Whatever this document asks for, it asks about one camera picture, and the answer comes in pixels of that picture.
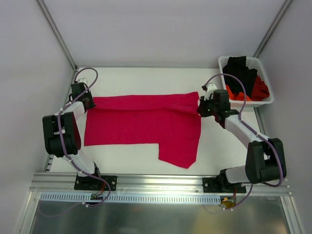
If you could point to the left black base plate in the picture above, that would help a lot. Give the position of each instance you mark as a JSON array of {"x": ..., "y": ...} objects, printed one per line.
[{"x": 109, "y": 181}]

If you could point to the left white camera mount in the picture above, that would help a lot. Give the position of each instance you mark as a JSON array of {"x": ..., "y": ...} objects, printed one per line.
[{"x": 83, "y": 80}]

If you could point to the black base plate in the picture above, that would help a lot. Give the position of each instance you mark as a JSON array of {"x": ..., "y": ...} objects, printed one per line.
[
  {"x": 109, "y": 181},
  {"x": 221, "y": 185}
]

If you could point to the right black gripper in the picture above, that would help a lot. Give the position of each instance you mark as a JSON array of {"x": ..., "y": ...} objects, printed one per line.
[{"x": 203, "y": 109}]

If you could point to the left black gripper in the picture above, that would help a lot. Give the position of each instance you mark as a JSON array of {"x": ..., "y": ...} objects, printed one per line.
[{"x": 90, "y": 103}]

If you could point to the white slotted cable duct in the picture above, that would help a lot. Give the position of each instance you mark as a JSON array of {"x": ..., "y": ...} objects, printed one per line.
[{"x": 132, "y": 198}]

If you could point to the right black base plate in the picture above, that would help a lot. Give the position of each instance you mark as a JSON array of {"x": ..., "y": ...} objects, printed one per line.
[{"x": 221, "y": 185}]

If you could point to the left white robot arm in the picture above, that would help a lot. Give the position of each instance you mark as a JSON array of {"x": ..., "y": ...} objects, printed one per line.
[{"x": 62, "y": 138}]

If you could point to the white plastic basket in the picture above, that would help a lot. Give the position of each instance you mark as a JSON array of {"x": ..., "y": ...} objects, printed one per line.
[{"x": 251, "y": 63}]

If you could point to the pink t shirt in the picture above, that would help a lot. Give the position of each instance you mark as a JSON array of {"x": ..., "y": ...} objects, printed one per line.
[{"x": 171, "y": 121}]

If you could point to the left aluminium frame post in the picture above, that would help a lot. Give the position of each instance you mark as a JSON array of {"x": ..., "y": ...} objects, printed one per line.
[{"x": 52, "y": 25}]

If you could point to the orange t shirt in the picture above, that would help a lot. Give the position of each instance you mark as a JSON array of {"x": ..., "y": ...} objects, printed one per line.
[{"x": 237, "y": 96}]

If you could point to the black t shirt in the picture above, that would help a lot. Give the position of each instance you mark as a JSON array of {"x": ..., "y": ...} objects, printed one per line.
[{"x": 236, "y": 66}]

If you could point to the aluminium mounting rail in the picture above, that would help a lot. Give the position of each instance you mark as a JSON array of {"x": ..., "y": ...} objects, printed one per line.
[{"x": 146, "y": 184}]

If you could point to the aluminium frame post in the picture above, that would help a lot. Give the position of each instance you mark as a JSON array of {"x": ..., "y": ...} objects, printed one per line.
[
  {"x": 273, "y": 26},
  {"x": 52, "y": 25}
]

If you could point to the right aluminium frame post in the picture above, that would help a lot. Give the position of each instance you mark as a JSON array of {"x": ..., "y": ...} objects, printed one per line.
[{"x": 273, "y": 26}]

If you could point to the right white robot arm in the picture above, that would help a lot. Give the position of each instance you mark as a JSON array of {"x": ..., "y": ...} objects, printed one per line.
[{"x": 265, "y": 159}]

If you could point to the red t shirt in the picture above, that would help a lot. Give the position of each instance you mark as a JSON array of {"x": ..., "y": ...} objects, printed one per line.
[{"x": 260, "y": 90}]

